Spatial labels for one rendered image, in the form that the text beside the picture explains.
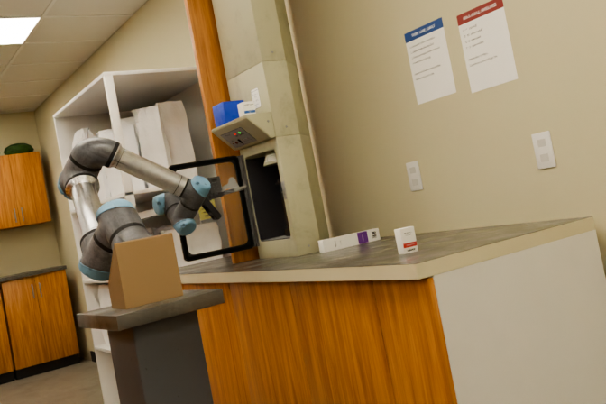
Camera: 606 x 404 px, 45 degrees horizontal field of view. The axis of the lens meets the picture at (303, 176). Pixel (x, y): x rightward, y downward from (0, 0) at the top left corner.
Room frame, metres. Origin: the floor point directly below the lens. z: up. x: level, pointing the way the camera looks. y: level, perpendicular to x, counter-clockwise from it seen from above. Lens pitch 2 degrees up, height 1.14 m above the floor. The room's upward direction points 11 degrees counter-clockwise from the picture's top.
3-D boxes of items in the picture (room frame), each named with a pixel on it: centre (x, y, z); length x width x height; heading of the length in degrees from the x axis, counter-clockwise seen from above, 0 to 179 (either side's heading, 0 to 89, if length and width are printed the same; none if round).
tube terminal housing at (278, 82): (3.04, 0.05, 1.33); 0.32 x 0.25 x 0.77; 32
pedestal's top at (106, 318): (2.13, 0.51, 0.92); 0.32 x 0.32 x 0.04; 36
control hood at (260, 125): (2.94, 0.21, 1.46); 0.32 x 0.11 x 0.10; 32
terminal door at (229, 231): (3.04, 0.40, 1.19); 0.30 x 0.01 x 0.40; 112
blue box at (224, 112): (3.01, 0.25, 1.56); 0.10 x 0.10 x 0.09; 32
